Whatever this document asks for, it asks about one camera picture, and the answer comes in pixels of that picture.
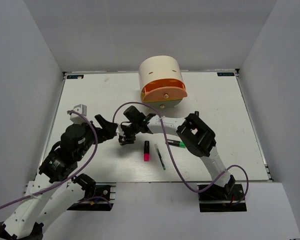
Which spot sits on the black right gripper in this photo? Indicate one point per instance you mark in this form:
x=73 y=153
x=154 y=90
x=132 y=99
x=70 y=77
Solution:
x=126 y=138

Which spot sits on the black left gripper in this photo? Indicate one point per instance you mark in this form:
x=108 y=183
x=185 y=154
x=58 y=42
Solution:
x=107 y=130

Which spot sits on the pink highlighter marker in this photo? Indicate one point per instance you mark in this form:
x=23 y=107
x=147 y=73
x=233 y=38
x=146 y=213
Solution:
x=146 y=151

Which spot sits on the green pen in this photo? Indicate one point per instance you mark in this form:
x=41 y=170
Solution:
x=159 y=156

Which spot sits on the green highlighter marker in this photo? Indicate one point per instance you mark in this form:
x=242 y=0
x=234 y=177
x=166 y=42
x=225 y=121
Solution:
x=176 y=143

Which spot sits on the grey bottom drawer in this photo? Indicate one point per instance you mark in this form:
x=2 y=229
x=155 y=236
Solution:
x=164 y=103

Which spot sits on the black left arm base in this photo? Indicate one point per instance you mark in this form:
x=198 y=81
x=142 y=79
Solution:
x=96 y=196

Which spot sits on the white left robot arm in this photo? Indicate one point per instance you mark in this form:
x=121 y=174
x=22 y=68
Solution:
x=58 y=184

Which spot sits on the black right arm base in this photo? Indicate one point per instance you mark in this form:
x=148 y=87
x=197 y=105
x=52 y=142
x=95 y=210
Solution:
x=214 y=201

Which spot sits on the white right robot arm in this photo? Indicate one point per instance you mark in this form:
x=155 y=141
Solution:
x=199 y=139

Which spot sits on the blue label sticker left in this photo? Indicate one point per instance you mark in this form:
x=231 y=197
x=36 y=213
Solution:
x=75 y=76

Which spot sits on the blue label sticker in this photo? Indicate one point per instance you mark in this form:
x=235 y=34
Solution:
x=225 y=74
x=75 y=76

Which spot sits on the cream cylindrical drawer cabinet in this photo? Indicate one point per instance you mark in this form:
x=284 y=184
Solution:
x=158 y=67

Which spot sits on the blue label sticker right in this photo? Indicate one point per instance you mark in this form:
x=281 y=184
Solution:
x=225 y=74

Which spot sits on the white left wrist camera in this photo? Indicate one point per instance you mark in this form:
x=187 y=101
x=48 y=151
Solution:
x=76 y=114

